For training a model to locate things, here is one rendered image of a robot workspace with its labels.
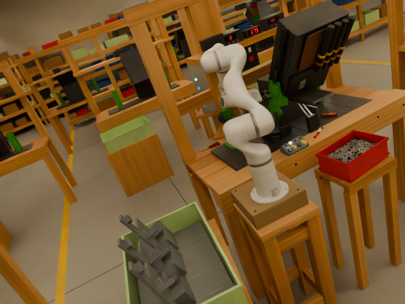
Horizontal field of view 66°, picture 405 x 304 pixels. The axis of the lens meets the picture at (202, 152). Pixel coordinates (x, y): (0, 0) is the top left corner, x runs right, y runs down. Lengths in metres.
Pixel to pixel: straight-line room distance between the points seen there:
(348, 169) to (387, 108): 0.74
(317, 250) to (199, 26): 1.50
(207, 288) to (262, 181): 0.53
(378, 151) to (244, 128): 0.81
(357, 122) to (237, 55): 0.98
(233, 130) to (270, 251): 0.60
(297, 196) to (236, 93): 0.56
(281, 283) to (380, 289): 0.80
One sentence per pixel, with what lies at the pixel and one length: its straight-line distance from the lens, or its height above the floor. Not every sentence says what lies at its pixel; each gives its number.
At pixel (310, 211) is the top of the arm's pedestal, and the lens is 1.56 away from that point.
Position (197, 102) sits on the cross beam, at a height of 1.23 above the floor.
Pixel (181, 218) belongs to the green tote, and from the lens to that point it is 1.67.
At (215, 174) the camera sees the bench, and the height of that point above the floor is 0.88.
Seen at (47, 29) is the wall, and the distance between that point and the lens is 11.75.
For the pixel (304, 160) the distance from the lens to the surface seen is 1.98.
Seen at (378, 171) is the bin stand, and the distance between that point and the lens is 1.89.
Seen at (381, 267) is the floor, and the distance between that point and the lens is 2.46.
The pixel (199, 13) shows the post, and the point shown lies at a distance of 2.18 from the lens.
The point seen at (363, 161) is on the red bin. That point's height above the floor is 0.88.
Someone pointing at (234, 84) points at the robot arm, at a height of 1.48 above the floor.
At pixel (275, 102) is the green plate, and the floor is 1.14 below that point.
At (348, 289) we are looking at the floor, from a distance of 2.34.
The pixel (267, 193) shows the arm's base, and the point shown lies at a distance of 1.52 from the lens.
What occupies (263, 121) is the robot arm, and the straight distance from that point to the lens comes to 1.37.
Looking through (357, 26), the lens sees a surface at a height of 0.33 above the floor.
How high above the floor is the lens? 1.85
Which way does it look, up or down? 25 degrees down
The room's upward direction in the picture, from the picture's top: 20 degrees counter-clockwise
